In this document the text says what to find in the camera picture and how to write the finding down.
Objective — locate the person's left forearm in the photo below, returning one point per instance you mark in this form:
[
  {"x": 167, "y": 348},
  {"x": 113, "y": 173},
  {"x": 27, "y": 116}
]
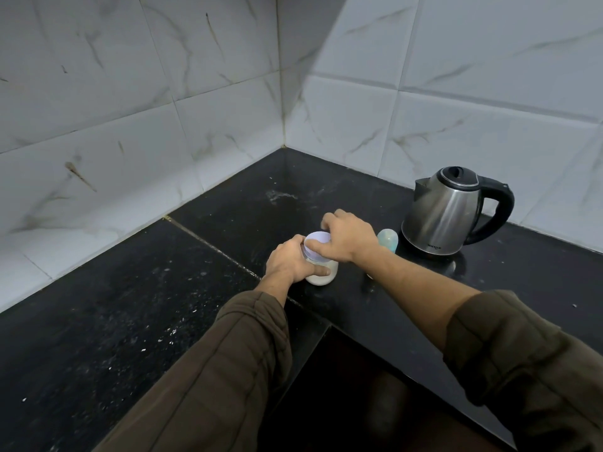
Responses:
[{"x": 226, "y": 367}]

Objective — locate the person's right fingers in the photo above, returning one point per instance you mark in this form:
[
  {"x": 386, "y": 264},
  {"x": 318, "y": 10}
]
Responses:
[{"x": 332, "y": 221}]

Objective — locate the person's left thumb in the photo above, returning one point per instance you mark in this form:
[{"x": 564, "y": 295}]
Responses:
[{"x": 318, "y": 272}]

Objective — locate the stainless steel electric kettle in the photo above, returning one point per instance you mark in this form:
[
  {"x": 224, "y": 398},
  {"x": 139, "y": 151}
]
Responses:
[{"x": 443, "y": 211}]

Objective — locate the white round jar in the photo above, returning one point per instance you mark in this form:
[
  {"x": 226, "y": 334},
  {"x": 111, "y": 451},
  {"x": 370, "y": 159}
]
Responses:
[{"x": 321, "y": 279}]

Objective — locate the person's right forearm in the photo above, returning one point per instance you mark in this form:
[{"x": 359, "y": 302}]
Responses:
[{"x": 471, "y": 324}]

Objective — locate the person's left hand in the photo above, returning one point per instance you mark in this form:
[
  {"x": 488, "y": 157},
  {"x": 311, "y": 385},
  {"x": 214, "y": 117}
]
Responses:
[{"x": 282, "y": 263}]

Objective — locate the black sink basin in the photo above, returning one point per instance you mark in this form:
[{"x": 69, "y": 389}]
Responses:
[{"x": 372, "y": 400}]

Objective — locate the person's right hand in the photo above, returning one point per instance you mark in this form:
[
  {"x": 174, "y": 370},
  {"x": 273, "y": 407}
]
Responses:
[{"x": 351, "y": 237}]

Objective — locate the small teal clear cap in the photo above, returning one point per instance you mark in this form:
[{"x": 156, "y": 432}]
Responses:
[{"x": 388, "y": 240}]

